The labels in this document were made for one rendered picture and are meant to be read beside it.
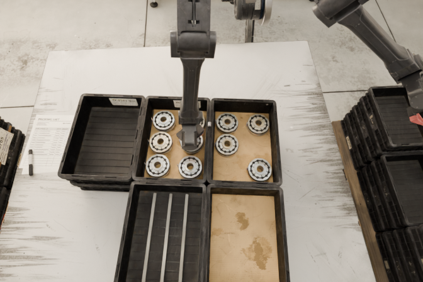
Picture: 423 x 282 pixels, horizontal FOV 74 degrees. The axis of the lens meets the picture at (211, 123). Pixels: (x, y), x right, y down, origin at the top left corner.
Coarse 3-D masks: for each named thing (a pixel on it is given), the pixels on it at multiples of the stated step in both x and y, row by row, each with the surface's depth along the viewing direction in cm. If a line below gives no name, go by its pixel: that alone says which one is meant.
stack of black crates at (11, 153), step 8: (0, 120) 175; (8, 128) 182; (16, 136) 191; (24, 136) 198; (16, 144) 189; (8, 152) 182; (16, 152) 191; (8, 160) 181; (16, 160) 190; (0, 168) 175; (8, 168) 181; (16, 168) 190; (0, 176) 174; (8, 176) 180; (0, 184) 176; (8, 184) 181
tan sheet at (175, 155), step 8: (176, 112) 136; (176, 120) 134; (152, 128) 132; (176, 128) 132; (176, 136) 130; (176, 144) 128; (152, 152) 126; (168, 152) 126; (176, 152) 126; (184, 152) 126; (200, 152) 127; (176, 160) 125; (200, 160) 125; (176, 168) 123; (192, 168) 123; (144, 176) 121; (168, 176) 121; (176, 176) 121; (200, 176) 121
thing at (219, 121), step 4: (220, 116) 131; (224, 116) 131; (228, 116) 131; (232, 116) 132; (220, 120) 130; (232, 120) 130; (236, 120) 131; (220, 124) 130; (232, 124) 130; (236, 124) 130; (220, 128) 128; (224, 128) 129; (228, 128) 129; (232, 128) 129
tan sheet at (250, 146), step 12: (240, 120) 134; (216, 132) 131; (240, 132) 131; (228, 144) 128; (240, 144) 128; (252, 144) 128; (264, 144) 128; (216, 156) 126; (240, 156) 126; (252, 156) 126; (264, 156) 126; (216, 168) 123; (228, 168) 123; (240, 168) 123; (228, 180) 121; (240, 180) 121
